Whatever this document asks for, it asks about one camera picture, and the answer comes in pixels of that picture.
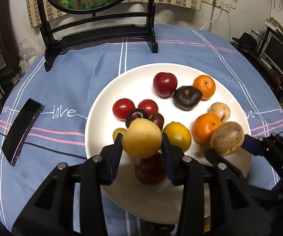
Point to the wrinkled dark passion fruit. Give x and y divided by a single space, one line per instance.
187 97

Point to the mandarin orange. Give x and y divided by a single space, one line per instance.
204 87
205 127

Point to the dark maroon small fruit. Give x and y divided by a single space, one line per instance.
157 121
150 170

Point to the clear plastic bag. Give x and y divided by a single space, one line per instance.
27 56

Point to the blue striped tablecloth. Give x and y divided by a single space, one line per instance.
70 78

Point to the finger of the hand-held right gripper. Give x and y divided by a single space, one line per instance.
213 155
250 145

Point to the red cherry tomato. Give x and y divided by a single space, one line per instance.
148 105
123 108

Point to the white oval plate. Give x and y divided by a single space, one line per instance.
121 86

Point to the pale speckled passion fruit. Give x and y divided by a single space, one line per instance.
219 110

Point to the flat cardboard box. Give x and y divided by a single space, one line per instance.
276 25

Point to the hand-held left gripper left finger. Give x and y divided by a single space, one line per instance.
115 157

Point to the pale yellow round fruit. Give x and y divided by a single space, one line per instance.
142 138

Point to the tan passion fruit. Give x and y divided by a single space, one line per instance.
227 138

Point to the round embroidered screen black stand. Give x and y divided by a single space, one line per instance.
94 32

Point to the small yellow fruit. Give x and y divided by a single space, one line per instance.
118 133

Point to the dark purple cherry tomato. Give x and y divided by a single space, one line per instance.
136 116

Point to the black smartphone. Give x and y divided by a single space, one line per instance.
22 130

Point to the black desk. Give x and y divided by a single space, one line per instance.
261 66

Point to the black hat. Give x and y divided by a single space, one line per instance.
248 40

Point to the dark red plum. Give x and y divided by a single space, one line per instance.
165 84

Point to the yellow-orange round fruit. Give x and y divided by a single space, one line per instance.
178 136

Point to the white power strip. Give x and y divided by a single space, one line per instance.
222 5

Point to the computer monitor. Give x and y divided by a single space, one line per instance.
277 51

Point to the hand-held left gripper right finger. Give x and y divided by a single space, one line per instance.
168 159

